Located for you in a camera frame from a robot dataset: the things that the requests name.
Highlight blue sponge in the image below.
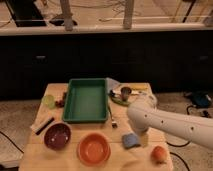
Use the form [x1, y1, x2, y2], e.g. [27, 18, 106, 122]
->
[122, 133, 140, 149]

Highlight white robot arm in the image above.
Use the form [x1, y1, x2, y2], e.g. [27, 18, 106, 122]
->
[127, 102, 213, 150]

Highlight green plastic tray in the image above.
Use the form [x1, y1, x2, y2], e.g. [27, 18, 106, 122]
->
[62, 78, 108, 123]

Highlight orange fruit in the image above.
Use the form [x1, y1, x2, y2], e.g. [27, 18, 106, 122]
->
[151, 146, 167, 163]

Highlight white plastic cup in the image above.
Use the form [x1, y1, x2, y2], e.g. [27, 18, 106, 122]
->
[136, 94, 157, 108]

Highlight green plate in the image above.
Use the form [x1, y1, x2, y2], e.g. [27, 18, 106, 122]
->
[108, 90, 130, 107]

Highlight brown metal cup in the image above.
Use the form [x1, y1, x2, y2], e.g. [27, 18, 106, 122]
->
[121, 87, 132, 101]

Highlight orange bowl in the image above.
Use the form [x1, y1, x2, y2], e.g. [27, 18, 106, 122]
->
[77, 133, 111, 167]

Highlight white cloth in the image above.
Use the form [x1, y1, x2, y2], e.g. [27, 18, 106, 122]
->
[106, 77, 121, 92]

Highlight purple bowl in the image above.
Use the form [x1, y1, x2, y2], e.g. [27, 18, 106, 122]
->
[44, 123, 71, 150]

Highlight wooden table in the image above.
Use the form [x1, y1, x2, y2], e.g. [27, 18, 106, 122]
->
[19, 80, 173, 171]

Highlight dark red small objects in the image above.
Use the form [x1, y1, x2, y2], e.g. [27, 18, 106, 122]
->
[55, 92, 67, 108]

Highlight small green cup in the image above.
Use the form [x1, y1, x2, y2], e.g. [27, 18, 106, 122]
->
[42, 95, 55, 109]

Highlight yellow handled tool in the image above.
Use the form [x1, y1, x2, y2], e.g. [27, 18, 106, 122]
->
[112, 86, 148, 96]

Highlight black floor cable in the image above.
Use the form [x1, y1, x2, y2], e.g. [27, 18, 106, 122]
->
[165, 104, 213, 148]

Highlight white post right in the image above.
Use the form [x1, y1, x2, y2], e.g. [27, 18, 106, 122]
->
[123, 0, 134, 29]

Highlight white post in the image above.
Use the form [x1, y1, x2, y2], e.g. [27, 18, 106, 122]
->
[123, 0, 134, 29]
[60, 0, 73, 31]

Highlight white post left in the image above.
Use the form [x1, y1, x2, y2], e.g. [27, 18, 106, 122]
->
[60, 0, 73, 31]

